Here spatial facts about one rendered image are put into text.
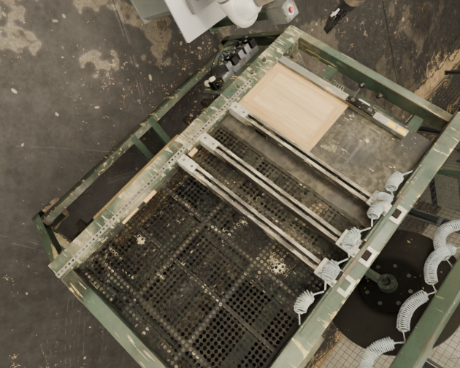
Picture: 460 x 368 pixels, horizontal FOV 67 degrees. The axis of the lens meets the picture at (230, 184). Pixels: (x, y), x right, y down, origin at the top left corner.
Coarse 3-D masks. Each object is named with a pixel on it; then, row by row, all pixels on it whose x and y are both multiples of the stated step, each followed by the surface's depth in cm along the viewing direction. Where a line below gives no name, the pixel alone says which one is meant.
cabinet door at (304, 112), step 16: (272, 80) 233; (288, 80) 232; (304, 80) 231; (256, 96) 229; (272, 96) 228; (288, 96) 227; (304, 96) 226; (320, 96) 225; (256, 112) 224; (272, 112) 223; (288, 112) 223; (304, 112) 222; (320, 112) 221; (336, 112) 220; (288, 128) 218; (304, 128) 218; (320, 128) 217; (304, 144) 213
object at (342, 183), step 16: (240, 112) 218; (256, 128) 216; (272, 128) 213; (288, 144) 211; (304, 160) 204; (320, 160) 203; (320, 176) 206; (336, 176) 199; (352, 192) 194; (368, 192) 194; (384, 192) 179; (368, 208) 195; (400, 208) 185
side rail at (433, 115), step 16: (304, 32) 242; (304, 48) 246; (320, 48) 236; (336, 64) 237; (352, 64) 230; (368, 80) 228; (384, 80) 223; (384, 96) 229; (400, 96) 220; (416, 96) 217; (416, 112) 221; (432, 112) 213
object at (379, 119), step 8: (288, 64) 234; (296, 64) 234; (296, 72) 233; (304, 72) 231; (312, 80) 228; (320, 80) 228; (328, 88) 225; (336, 88) 224; (336, 96) 224; (344, 96) 222; (352, 104) 219; (360, 112) 220; (376, 112) 216; (376, 120) 215; (384, 120) 213; (384, 128) 215; (392, 128) 211; (400, 136) 211
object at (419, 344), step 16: (368, 272) 213; (448, 288) 185; (432, 304) 184; (448, 304) 180; (432, 320) 179; (448, 320) 181; (416, 336) 178; (432, 336) 175; (400, 352) 177; (416, 352) 174
